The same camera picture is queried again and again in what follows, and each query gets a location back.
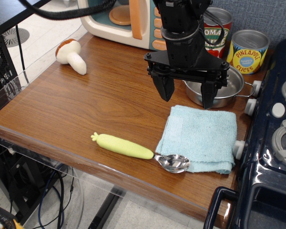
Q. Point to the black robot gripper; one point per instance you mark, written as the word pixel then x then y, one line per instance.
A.
pixel 186 58

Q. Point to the spoon with green handle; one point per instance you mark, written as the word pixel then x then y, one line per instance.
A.
pixel 171 163

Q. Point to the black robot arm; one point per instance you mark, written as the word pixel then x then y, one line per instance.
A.
pixel 173 12

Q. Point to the small steel pot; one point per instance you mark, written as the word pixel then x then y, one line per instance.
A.
pixel 225 95

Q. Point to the plush mushroom toy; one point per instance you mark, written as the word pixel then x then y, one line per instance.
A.
pixel 68 52

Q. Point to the light blue folded cloth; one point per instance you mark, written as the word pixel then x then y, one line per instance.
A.
pixel 205 137

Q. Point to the tomato sauce can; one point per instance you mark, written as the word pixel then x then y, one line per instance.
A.
pixel 212 30

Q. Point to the pineapple slices can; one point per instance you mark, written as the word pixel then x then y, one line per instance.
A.
pixel 247 50

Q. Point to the toy microwave oven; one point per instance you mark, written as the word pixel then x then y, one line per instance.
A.
pixel 132 22

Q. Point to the dark blue toy stove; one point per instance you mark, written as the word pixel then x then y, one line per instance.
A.
pixel 259 202

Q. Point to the black table leg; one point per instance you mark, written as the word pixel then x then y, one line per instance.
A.
pixel 106 209

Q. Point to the clear acrylic side panel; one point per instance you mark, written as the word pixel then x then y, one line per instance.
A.
pixel 38 53

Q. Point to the black computer tower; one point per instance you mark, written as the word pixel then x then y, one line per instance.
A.
pixel 8 75

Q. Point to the yellow object at corner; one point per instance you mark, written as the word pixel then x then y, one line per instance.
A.
pixel 7 222

